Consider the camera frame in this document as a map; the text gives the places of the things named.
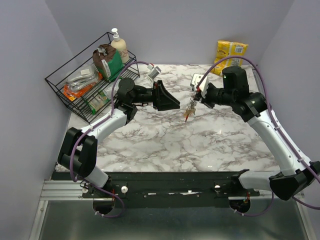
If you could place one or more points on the aluminium rail frame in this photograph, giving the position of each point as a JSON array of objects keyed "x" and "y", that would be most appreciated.
[{"x": 64, "y": 214}]

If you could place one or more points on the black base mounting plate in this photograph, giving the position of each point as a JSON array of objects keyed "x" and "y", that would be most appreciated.
[{"x": 134, "y": 190}]

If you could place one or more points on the green white snack packet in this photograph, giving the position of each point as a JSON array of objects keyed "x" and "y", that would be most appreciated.
[{"x": 96, "y": 96}]

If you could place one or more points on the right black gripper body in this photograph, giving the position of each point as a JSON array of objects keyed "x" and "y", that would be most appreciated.
[{"x": 214, "y": 96}]

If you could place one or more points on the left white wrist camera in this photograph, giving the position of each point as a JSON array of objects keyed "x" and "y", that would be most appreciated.
[{"x": 153, "y": 73}]

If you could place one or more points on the black wire rack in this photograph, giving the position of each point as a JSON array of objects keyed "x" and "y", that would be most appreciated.
[{"x": 57, "y": 79}]

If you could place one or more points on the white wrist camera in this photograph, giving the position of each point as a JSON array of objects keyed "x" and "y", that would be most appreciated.
[
  {"x": 199, "y": 83},
  {"x": 153, "y": 73}
]

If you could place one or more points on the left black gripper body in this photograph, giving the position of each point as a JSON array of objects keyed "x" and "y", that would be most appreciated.
[{"x": 155, "y": 94}]

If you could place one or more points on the brown green bag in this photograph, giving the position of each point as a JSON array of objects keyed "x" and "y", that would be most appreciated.
[{"x": 108, "y": 61}]

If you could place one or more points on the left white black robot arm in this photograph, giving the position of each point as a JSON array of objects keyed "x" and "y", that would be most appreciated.
[{"x": 78, "y": 152}]

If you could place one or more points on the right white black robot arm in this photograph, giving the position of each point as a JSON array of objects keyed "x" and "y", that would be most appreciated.
[{"x": 296, "y": 170}]

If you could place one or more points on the clear plastic packet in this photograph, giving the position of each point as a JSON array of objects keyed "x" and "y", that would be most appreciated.
[{"x": 83, "y": 77}]

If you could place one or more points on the orange snack packet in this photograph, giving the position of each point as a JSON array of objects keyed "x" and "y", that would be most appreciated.
[{"x": 73, "y": 95}]

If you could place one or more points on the yellow chips bag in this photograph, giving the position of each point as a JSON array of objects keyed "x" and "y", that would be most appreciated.
[{"x": 225, "y": 49}]

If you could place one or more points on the cream pump lotion bottle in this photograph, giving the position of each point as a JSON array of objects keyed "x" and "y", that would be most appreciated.
[{"x": 121, "y": 46}]

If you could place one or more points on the metal red key organizer plate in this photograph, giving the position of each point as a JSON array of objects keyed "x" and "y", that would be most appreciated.
[{"x": 190, "y": 109}]

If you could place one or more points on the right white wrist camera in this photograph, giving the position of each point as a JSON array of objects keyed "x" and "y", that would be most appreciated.
[{"x": 199, "y": 83}]

